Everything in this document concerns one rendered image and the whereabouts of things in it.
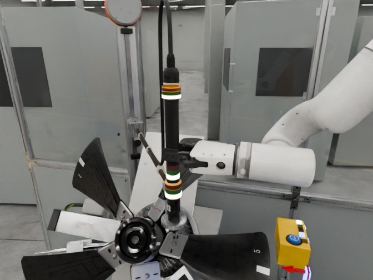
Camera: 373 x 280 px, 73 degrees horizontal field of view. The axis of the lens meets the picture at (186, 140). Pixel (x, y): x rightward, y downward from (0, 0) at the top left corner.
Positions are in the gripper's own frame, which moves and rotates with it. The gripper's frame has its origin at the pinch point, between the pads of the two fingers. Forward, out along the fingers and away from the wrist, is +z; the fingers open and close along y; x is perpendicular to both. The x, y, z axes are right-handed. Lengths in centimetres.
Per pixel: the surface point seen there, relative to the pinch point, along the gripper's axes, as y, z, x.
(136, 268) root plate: -6.7, 8.2, -32.9
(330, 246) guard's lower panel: 70, -66, -74
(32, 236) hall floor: 99, 174, -151
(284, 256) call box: 21, -34, -44
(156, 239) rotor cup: -4.4, 3.2, -23.8
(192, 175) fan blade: 9.3, -3.0, -11.0
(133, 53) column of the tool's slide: 58, 38, 21
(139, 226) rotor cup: -2.7, 8.8, -22.3
